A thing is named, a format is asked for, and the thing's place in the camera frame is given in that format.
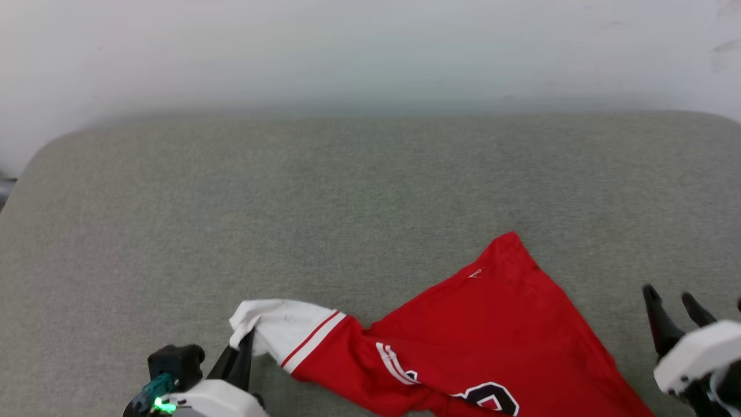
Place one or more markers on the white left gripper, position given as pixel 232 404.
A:
pixel 217 402

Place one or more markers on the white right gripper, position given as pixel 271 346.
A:
pixel 697 350

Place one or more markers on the red and white sports jersey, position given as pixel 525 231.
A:
pixel 498 336

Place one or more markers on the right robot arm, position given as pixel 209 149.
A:
pixel 718 394

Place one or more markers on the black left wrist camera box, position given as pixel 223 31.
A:
pixel 173 362

